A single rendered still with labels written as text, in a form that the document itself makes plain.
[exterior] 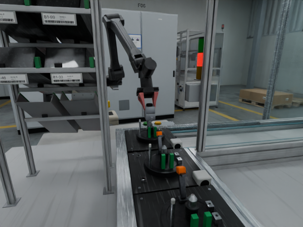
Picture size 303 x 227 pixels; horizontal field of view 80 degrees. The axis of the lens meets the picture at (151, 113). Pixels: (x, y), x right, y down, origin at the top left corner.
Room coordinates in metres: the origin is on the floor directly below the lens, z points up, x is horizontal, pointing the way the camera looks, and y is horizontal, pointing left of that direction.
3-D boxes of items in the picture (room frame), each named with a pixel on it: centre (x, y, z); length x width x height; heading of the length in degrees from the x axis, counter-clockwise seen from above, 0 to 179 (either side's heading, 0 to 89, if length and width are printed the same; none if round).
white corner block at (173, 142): (0.74, -0.11, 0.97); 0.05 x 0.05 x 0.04; 11
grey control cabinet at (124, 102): (4.00, 0.66, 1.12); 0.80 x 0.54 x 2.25; 109
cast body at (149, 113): (0.81, 0.01, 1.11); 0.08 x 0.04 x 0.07; 11
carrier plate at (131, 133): (0.82, 0.00, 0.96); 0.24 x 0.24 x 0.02; 11
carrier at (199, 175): (0.57, -0.04, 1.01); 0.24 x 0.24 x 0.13; 11
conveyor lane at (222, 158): (0.85, -0.29, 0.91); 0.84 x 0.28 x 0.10; 101
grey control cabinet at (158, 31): (4.27, -0.09, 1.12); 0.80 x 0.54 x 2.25; 109
